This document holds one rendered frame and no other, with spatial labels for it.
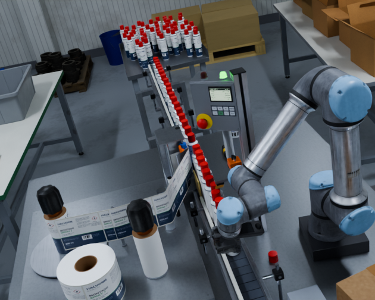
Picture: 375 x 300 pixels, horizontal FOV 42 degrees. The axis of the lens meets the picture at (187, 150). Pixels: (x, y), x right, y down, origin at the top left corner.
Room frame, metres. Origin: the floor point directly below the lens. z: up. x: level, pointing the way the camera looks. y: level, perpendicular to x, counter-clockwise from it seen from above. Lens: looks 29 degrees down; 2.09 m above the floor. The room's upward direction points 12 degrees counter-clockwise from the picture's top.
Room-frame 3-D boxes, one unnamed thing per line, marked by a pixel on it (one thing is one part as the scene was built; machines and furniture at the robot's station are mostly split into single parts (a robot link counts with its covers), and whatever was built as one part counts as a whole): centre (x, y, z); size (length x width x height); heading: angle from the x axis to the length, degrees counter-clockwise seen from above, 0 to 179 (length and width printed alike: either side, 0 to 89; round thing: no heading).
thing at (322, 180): (1.37, -0.45, 1.05); 0.13 x 0.12 x 0.14; 12
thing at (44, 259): (1.57, 0.54, 0.89); 0.31 x 0.31 x 0.01
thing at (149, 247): (1.35, 0.20, 1.03); 0.09 x 0.09 x 0.30
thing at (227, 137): (1.62, -0.16, 1.18); 0.04 x 0.04 x 0.21
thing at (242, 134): (1.51, -0.21, 1.16); 0.04 x 0.04 x 0.67; 5
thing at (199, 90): (1.57, -0.15, 1.38); 0.17 x 0.10 x 0.19; 60
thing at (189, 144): (1.94, -0.03, 0.98); 0.05 x 0.05 x 0.20
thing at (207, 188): (1.56, -0.06, 0.98); 0.05 x 0.05 x 0.20
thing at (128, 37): (3.93, 0.04, 0.98); 0.57 x 0.46 x 0.21; 95
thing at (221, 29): (6.18, -0.52, 0.25); 1.41 x 0.97 x 0.51; 87
